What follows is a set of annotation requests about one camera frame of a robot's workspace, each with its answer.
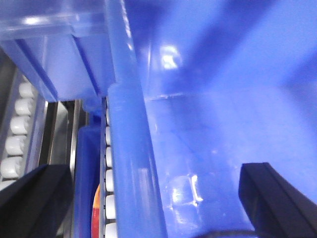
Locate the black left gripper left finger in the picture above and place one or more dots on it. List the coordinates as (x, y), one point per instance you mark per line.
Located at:
(35, 205)

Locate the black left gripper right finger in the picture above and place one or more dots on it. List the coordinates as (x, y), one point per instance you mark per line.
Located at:
(275, 208)

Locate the large blue plastic bin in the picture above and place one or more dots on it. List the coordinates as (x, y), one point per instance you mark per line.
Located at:
(195, 88)

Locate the white roller conveyor strip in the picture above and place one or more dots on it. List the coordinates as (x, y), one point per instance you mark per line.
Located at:
(13, 159)

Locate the orange red packaged item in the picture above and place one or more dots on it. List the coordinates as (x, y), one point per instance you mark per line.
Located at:
(95, 221)

